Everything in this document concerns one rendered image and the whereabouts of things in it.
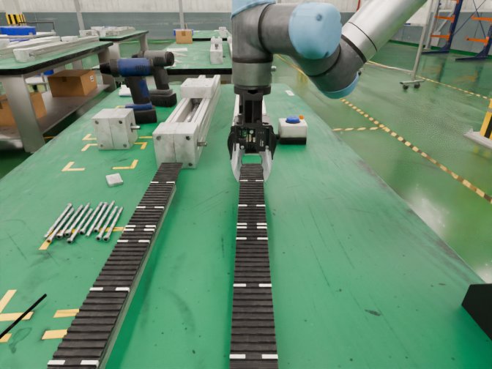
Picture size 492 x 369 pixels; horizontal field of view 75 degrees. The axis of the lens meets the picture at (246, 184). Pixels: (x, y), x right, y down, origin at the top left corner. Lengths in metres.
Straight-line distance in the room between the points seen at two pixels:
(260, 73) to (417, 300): 0.43
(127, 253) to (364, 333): 0.34
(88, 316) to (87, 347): 0.04
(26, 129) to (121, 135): 2.22
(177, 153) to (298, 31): 0.44
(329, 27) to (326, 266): 0.36
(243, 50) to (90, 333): 0.47
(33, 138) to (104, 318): 2.81
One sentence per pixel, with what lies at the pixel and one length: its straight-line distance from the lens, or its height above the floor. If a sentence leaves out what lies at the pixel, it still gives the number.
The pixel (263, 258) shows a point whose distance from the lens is 0.49.
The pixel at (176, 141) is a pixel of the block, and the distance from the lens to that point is 0.81.
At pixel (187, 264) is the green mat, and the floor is 0.78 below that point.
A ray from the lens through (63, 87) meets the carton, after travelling 4.64.
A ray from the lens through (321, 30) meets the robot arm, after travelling 0.51.
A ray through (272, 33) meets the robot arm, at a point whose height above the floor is 1.10.
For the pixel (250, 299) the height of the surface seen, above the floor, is 0.81.
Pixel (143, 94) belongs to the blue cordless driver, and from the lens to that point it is 1.22.
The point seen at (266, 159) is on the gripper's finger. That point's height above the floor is 0.87.
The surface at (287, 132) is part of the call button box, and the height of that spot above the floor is 0.82.
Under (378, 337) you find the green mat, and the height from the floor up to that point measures 0.78.
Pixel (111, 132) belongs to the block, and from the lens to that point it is 1.00.
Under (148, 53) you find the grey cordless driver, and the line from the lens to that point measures 1.44.
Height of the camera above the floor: 1.13
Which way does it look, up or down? 28 degrees down
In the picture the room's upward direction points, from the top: straight up
